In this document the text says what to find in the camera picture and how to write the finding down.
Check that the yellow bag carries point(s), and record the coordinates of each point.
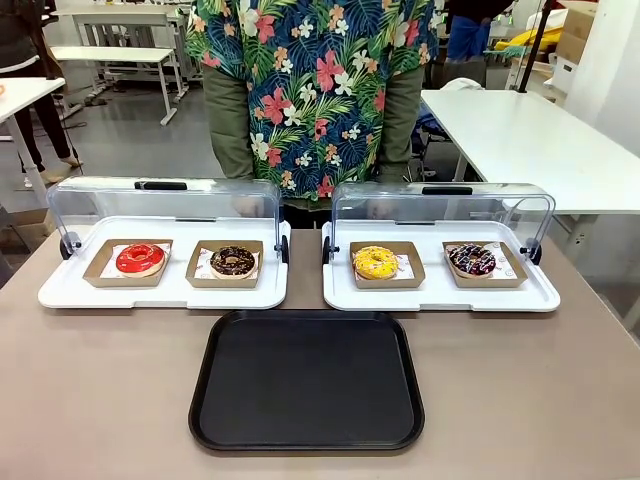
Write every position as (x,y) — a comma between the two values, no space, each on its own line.
(545,37)

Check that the brown cardboard box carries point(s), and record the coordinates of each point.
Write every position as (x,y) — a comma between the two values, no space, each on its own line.
(577,30)

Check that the person torso floral shirt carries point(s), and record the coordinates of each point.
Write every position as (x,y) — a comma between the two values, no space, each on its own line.
(310,75)

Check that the yellow glazed donut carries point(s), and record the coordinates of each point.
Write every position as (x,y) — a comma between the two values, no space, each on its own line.
(367,267)

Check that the bystander in blue clothes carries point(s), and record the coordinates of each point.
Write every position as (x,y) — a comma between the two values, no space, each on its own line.
(467,35)

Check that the white storage box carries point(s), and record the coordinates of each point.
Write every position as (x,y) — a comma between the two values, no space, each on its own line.
(567,72)

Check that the large white table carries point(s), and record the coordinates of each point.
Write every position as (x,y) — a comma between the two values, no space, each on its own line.
(530,145)

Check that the person right forearm green sleeve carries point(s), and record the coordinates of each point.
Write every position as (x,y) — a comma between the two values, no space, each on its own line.
(227,125)

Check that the clear plastic roll-top lid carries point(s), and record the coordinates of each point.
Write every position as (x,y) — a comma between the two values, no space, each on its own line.
(100,200)
(490,205)

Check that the white workbench with shelf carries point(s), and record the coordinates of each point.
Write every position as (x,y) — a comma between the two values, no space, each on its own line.
(120,15)

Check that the person right hand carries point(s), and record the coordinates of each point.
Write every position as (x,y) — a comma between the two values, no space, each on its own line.
(244,205)

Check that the black rectangular serving tray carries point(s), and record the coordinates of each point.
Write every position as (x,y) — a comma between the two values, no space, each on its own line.
(306,380)

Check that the white table with orange item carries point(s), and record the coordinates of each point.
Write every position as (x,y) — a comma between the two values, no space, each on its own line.
(25,97)

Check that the teal cloth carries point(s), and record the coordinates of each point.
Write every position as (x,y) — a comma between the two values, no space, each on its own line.
(505,48)

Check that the white table with metal legs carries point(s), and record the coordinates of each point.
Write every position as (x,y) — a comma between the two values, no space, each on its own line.
(110,54)

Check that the red glazed donut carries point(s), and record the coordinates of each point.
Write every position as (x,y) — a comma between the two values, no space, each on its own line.
(127,262)

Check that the white display tray base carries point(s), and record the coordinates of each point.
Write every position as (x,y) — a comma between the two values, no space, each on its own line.
(175,297)
(435,299)

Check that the dark donut with pink drizzle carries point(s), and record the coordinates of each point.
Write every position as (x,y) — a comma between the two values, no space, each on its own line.
(462,267)

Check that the white cloth bundle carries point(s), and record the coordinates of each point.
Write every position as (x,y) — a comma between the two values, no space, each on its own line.
(462,84)

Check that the bystander in dark clothes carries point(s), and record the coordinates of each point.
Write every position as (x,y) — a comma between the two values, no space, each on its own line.
(20,30)

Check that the blue black chair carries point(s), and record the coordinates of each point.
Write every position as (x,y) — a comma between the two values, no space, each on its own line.
(431,135)

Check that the chocolate donut with sprinkles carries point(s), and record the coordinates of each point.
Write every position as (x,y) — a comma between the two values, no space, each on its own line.
(220,267)

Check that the person left forearm green sleeve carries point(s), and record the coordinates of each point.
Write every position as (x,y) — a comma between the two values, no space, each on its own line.
(400,130)

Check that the white printed paper liner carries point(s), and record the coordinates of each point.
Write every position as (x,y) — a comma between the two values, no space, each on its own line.
(505,260)
(204,265)
(109,271)
(405,265)

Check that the black slanted pole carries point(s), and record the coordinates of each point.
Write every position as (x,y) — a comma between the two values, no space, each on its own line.
(535,45)

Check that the brown cardboard food tray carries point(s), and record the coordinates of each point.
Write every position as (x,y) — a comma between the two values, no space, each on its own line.
(225,283)
(97,272)
(390,284)
(492,282)

